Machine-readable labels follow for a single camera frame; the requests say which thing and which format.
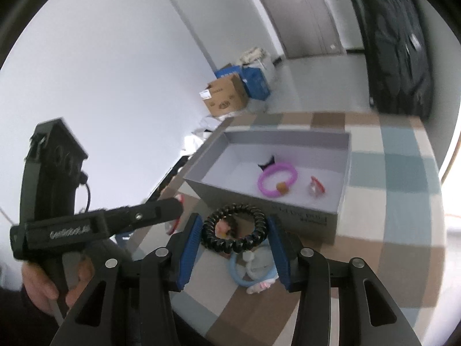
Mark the person's left hand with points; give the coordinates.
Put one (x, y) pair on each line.
(36, 288)

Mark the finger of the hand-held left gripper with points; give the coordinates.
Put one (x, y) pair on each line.
(151, 213)

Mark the grey door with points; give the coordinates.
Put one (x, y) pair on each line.
(306, 14)

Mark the black bow hair clip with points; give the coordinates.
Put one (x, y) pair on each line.
(267, 163)

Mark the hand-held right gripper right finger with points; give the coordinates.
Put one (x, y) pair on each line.
(279, 256)

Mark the blue cardboard box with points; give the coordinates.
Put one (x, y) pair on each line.
(257, 83)

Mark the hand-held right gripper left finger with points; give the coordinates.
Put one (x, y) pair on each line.
(189, 256)

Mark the checked tablecloth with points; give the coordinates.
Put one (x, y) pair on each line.
(396, 187)

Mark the pink pig hair clip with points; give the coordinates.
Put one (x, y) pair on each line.
(225, 227)

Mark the black backpack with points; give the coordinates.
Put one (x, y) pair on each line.
(396, 61)

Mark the person's left forearm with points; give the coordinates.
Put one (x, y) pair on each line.
(18, 324)

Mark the red clear hair clip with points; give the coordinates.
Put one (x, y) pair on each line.
(317, 187)

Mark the brown cardboard box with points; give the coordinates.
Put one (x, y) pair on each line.
(227, 97)

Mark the white plastic bag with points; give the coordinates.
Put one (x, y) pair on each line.
(201, 133)

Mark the grey cardboard box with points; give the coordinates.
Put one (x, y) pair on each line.
(324, 223)

